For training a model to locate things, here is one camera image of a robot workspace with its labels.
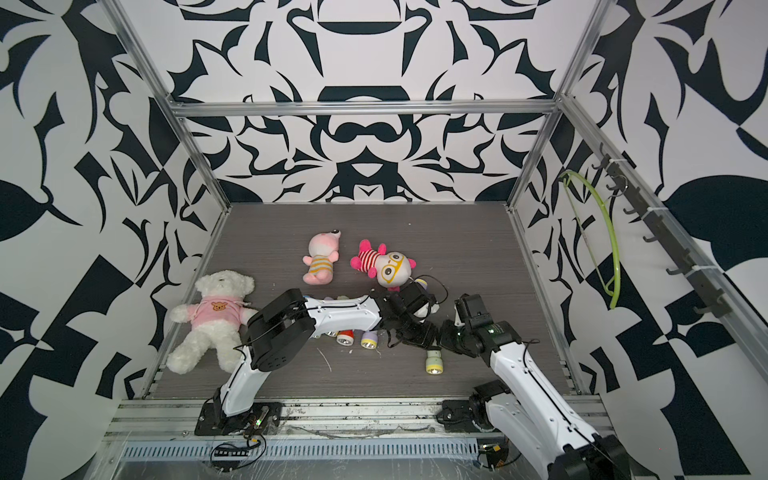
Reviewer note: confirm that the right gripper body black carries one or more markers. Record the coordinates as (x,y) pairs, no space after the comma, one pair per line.
(454,337)

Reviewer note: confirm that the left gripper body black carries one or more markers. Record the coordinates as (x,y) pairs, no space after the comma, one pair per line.
(416,330)

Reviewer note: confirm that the light green flashlight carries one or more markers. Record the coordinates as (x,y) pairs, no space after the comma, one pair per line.
(434,364)

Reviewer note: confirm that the red flashlight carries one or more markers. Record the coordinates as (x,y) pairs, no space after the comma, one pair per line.
(345,338)

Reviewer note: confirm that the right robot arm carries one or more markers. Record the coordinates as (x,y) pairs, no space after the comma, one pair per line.
(523,405)

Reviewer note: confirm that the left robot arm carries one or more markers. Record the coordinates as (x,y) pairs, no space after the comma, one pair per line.
(278,332)

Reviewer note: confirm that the white plush yellow glasses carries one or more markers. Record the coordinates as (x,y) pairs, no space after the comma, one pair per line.
(391,269)

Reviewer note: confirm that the pink plush striped shirt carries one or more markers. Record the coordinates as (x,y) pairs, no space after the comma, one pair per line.
(323,254)

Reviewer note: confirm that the black connector box right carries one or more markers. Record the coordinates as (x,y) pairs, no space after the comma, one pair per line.
(492,456)

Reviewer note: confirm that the black connector box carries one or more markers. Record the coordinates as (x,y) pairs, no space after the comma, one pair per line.
(492,456)
(229,455)

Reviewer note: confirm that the white teddy bear pink shirt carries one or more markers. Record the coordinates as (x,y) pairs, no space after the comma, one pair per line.
(215,322)

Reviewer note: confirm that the black connector box left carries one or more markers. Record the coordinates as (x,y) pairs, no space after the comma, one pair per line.
(229,455)

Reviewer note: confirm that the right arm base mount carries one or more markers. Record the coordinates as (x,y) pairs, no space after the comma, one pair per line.
(470,415)

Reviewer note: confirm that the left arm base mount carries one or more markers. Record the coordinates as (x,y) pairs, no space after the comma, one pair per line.
(260,418)

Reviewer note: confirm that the green hoop on wall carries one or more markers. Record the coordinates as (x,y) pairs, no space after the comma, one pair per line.
(612,286)

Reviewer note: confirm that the black hook rail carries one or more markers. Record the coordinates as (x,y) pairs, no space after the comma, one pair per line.
(666,231)

